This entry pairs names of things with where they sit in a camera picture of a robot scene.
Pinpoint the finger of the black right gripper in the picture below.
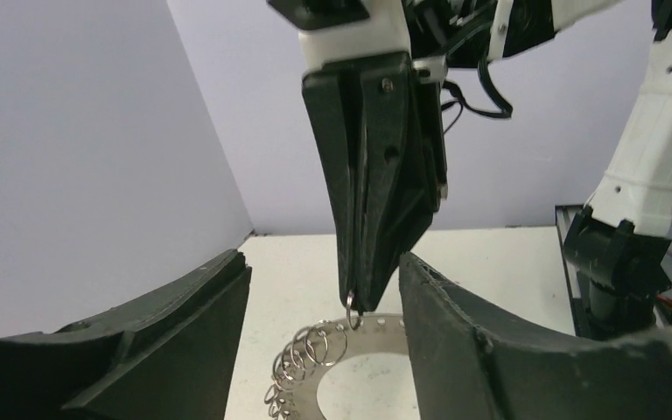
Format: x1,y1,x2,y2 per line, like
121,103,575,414
302,72,363,302
359,53,447,312

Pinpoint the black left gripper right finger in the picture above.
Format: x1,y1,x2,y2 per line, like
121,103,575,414
399,253,672,419

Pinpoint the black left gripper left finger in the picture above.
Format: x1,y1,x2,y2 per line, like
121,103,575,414
0,249,252,419

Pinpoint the metal ring disc with keyrings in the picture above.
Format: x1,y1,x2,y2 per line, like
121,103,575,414
263,292,409,419

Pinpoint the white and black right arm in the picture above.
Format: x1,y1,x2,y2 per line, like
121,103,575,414
272,1,672,340

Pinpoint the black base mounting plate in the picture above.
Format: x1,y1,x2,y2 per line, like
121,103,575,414
555,204,595,338

